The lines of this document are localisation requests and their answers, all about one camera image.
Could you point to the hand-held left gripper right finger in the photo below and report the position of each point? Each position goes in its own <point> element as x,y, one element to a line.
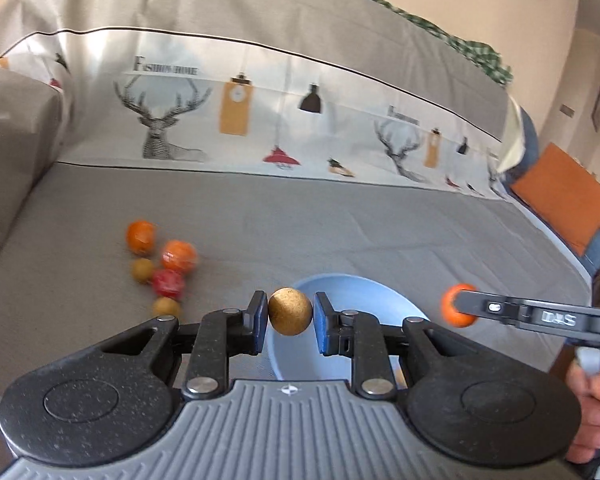
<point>325,326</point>

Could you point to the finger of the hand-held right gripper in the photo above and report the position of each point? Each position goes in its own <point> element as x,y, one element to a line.
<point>490,307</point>

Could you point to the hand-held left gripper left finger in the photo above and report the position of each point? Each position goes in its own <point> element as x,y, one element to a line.
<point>257,321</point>

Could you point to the brown longan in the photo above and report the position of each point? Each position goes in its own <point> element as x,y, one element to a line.
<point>290,311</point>
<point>166,306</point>
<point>142,270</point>

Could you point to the light blue plate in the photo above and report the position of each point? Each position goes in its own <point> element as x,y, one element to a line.
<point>365,295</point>

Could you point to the plastic-wrapped red apple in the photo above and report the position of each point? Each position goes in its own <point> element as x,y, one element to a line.
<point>168,282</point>

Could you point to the plastic-wrapped orange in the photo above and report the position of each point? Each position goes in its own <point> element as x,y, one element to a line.
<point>178,256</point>

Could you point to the person's right hand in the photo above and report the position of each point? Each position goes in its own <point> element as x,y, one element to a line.
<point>592,410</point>

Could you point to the printed grey sofa cover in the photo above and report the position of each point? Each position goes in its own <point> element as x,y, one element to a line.
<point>330,210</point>

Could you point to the orange cushion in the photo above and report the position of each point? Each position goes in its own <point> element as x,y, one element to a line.
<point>562,195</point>

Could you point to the cream cloth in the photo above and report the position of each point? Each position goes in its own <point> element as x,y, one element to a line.
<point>511,135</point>

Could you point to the green checked cloth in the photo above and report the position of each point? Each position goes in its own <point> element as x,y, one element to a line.
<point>475,55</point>

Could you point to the grey covered sofa armrest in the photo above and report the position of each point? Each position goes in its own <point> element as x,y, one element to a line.
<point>15,160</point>

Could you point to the wall switch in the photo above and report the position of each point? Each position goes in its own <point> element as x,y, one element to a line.
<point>567,110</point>

